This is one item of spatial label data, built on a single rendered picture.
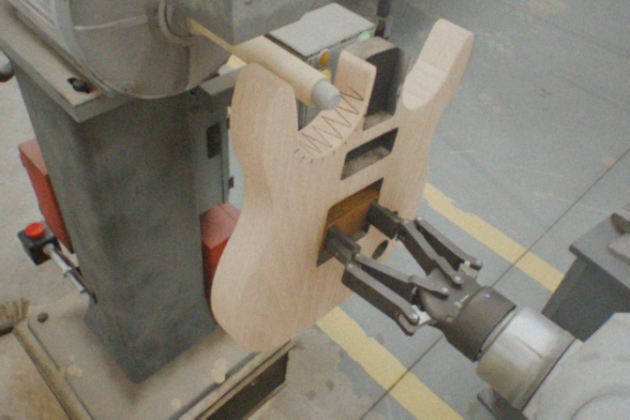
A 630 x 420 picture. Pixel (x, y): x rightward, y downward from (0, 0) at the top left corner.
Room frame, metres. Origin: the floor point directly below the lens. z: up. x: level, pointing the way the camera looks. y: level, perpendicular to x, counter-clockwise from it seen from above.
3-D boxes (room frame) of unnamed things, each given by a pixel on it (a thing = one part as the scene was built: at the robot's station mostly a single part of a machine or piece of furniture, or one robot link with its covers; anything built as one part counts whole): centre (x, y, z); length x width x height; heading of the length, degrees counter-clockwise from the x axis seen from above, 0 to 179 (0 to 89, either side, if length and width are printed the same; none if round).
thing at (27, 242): (0.76, 0.57, 0.46); 0.25 x 0.07 x 0.08; 49
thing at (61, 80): (0.75, 0.36, 1.11); 0.36 x 0.24 x 0.04; 49
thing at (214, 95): (0.79, 0.13, 1.02); 0.19 x 0.04 x 0.04; 139
